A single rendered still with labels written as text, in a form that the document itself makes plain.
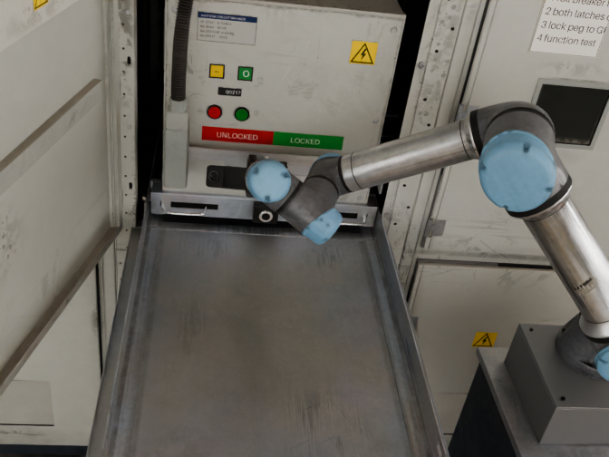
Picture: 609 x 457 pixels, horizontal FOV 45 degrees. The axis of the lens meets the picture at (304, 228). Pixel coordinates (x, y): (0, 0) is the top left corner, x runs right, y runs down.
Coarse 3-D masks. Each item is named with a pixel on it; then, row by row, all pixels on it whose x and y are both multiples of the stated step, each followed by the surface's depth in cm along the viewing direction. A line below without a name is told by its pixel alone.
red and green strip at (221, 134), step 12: (204, 132) 165; (216, 132) 165; (228, 132) 165; (240, 132) 166; (252, 132) 166; (264, 132) 166; (276, 132) 166; (288, 132) 166; (276, 144) 168; (288, 144) 168; (300, 144) 168; (312, 144) 169; (324, 144) 169; (336, 144) 169
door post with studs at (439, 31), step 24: (432, 0) 147; (456, 0) 147; (432, 24) 150; (456, 24) 150; (432, 48) 153; (432, 72) 156; (432, 96) 159; (408, 120) 162; (432, 120) 162; (408, 192) 173; (384, 216) 176; (408, 216) 177
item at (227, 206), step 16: (160, 192) 172; (176, 192) 173; (192, 192) 174; (160, 208) 174; (176, 208) 175; (192, 208) 175; (208, 208) 176; (224, 208) 176; (240, 208) 176; (336, 208) 178; (352, 208) 178; (368, 208) 179; (368, 224) 182
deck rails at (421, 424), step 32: (384, 256) 171; (384, 288) 166; (128, 320) 142; (384, 320) 157; (128, 352) 140; (416, 352) 142; (128, 384) 134; (416, 384) 140; (128, 416) 128; (416, 416) 136; (128, 448) 123; (416, 448) 130
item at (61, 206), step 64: (0, 0) 103; (64, 0) 121; (0, 64) 112; (64, 64) 132; (0, 128) 116; (64, 128) 134; (0, 192) 116; (64, 192) 144; (0, 256) 124; (64, 256) 151; (0, 320) 129; (0, 384) 131
